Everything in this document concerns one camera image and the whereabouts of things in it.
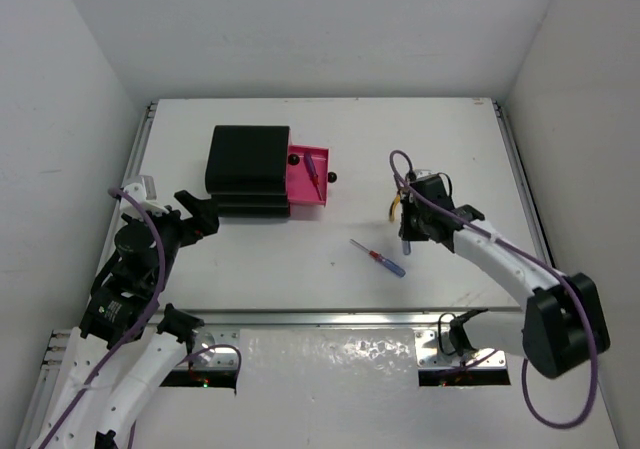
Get pink drawer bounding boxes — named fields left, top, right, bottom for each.
left=288, top=154, right=300, bottom=166
left=286, top=144, right=337, bottom=206

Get pink top drawer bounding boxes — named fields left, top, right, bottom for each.
left=288, top=154, right=300, bottom=166

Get yellow long-nose pliers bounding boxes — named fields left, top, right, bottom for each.
left=388, top=189, right=405, bottom=223

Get white front cover panel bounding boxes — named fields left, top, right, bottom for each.
left=240, top=328, right=418, bottom=396

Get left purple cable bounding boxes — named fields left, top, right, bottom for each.
left=34, top=183, right=242, bottom=449

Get aluminium frame rail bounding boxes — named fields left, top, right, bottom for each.
left=193, top=308, right=550, bottom=373

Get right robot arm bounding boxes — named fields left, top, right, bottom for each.
left=399, top=171, right=611, bottom=379

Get blue screwdriver red collar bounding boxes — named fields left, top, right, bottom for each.
left=349, top=239, right=406, bottom=278

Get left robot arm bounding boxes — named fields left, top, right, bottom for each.
left=32, top=183, right=219, bottom=448

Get black drawer cabinet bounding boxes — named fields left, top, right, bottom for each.
left=205, top=125, right=290, bottom=219

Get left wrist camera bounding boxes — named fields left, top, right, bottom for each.
left=121, top=175, right=168, bottom=216

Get purple screwdriver thin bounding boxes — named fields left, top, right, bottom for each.
left=304, top=152, right=323, bottom=200

